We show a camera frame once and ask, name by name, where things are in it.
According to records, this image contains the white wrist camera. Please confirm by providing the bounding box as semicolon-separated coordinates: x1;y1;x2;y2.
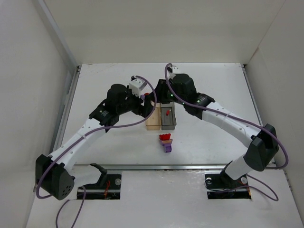
128;76;147;98
167;66;181;77

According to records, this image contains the aluminium left rail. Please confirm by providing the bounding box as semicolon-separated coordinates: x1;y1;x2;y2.
33;65;81;192

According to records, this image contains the aluminium right rail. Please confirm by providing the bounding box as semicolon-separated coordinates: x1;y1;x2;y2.
241;64;293;190

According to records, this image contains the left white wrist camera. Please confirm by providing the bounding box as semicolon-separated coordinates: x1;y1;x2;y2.
128;76;147;98

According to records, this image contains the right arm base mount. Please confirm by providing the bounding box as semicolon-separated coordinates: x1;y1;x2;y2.
204;171;251;200

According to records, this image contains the red flower lego piece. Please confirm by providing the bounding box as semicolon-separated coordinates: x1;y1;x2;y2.
159;133;171;141

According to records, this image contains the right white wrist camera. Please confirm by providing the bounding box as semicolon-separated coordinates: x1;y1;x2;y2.
167;66;181;77

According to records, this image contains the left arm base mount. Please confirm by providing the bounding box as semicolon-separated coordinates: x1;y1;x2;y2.
74;163;122;200

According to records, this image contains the amber transparent container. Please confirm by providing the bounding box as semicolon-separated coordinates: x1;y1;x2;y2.
145;104;161;131

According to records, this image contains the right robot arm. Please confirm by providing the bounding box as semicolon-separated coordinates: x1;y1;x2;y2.
155;74;278;185

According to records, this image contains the purple lego piece with butterfly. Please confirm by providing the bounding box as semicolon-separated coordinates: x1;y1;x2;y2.
160;139;173;153

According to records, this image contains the purple cable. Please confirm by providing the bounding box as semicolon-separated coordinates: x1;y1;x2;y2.
164;63;289;202
35;75;158;228

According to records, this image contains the grey transparent container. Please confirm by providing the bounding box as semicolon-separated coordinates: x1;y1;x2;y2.
161;102;176;130

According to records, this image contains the aluminium front rail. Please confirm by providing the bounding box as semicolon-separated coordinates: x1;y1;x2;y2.
78;163;277;171

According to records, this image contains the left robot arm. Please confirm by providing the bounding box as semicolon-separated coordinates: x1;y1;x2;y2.
35;79;159;200

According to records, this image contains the aluminium rail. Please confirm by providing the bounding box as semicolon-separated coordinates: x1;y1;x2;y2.
78;163;277;171
33;65;81;192
241;64;293;190

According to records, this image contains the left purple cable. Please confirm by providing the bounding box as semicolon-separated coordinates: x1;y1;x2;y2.
35;75;158;228

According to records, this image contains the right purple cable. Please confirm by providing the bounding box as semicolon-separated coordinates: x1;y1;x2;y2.
164;63;289;202

